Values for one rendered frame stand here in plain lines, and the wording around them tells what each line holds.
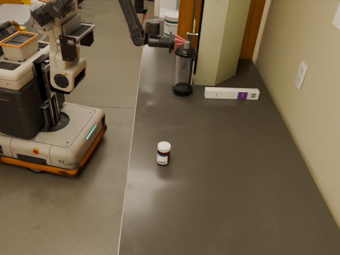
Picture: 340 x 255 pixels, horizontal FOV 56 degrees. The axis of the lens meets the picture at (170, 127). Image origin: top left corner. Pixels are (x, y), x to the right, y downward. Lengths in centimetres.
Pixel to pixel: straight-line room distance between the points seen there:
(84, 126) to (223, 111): 129
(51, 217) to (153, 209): 133
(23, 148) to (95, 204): 64
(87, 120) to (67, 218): 77
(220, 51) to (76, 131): 130
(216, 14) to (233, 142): 62
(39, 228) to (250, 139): 147
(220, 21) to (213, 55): 17
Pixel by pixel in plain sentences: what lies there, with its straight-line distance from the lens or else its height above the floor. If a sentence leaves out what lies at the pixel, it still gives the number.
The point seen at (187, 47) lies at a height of 119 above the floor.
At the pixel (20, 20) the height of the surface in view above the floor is 65.
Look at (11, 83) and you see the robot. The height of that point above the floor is 74.
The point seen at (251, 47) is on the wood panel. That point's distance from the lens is 213.
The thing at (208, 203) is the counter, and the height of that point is 94.
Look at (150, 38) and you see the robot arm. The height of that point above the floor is 117.
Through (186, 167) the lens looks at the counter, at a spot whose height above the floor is 94.
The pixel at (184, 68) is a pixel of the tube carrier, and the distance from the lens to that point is 157.
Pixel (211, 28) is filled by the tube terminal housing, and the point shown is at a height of 125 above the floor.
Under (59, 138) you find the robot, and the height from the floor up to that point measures 28.
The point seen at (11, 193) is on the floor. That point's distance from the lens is 255.
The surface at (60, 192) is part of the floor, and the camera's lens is 246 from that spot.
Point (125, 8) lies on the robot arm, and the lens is 170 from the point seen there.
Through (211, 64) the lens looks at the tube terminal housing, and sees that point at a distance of 171.
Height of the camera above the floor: 179
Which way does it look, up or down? 37 degrees down
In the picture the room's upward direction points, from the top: 5 degrees clockwise
